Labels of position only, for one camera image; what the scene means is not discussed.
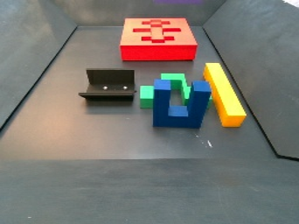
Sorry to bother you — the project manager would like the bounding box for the purple U-shaped block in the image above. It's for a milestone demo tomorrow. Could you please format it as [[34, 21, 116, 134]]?
[[153, 0, 202, 4]]

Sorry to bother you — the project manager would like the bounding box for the red slotted board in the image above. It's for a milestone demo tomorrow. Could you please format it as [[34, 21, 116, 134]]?
[[118, 17, 197, 61]]

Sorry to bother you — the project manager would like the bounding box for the blue U-shaped block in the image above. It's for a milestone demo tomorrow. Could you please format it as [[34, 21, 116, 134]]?
[[153, 79, 210, 129]]

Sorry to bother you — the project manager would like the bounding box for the green block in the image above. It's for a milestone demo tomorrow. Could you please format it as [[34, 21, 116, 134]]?
[[138, 73, 213, 109]]

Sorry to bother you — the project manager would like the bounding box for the yellow long bar block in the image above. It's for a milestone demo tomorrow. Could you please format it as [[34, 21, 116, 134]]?
[[202, 63, 247, 128]]

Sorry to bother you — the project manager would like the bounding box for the black angled bracket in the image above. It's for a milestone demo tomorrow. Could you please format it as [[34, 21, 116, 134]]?
[[78, 68, 136, 101]]

